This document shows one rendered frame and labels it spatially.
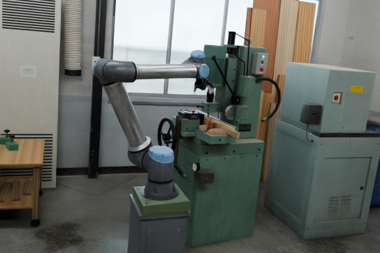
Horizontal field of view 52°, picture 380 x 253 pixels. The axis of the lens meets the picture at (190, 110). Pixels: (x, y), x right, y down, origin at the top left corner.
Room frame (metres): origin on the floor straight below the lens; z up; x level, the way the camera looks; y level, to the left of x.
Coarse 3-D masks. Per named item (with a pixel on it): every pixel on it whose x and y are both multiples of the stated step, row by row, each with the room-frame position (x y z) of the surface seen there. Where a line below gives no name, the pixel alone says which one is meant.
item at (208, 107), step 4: (204, 104) 2.93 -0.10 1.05; (208, 104) 2.92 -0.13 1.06; (212, 104) 2.94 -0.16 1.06; (216, 104) 2.96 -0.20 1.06; (220, 104) 2.97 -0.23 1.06; (204, 108) 2.93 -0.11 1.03; (208, 108) 2.92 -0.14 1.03; (212, 108) 2.94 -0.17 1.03; (216, 108) 2.96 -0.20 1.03; (208, 112) 2.96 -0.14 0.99
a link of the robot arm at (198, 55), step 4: (192, 52) 2.59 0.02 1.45; (196, 52) 2.58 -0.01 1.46; (200, 52) 2.58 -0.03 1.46; (192, 56) 2.55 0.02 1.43; (196, 56) 2.54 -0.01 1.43; (200, 56) 2.55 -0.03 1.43; (204, 56) 2.58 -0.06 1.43; (196, 60) 2.54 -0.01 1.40; (200, 60) 2.56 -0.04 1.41; (204, 60) 2.59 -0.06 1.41
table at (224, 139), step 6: (174, 120) 3.10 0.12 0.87; (180, 132) 2.78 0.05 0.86; (186, 132) 2.76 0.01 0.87; (192, 132) 2.77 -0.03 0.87; (198, 132) 2.74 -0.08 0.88; (204, 132) 2.69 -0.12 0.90; (204, 138) 2.67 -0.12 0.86; (210, 138) 2.60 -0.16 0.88; (216, 138) 2.62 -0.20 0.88; (222, 138) 2.65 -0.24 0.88; (228, 138) 2.67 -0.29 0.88; (234, 138) 2.70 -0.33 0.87; (210, 144) 2.60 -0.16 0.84
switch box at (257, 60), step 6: (258, 54) 2.95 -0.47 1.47; (264, 54) 2.98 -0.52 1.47; (252, 60) 3.00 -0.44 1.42; (258, 60) 2.95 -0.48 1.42; (264, 60) 2.98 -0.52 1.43; (252, 66) 2.99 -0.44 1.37; (258, 66) 2.96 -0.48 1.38; (264, 66) 2.98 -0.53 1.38; (252, 72) 2.98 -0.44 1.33; (258, 72) 2.96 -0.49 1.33; (264, 72) 2.99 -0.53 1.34
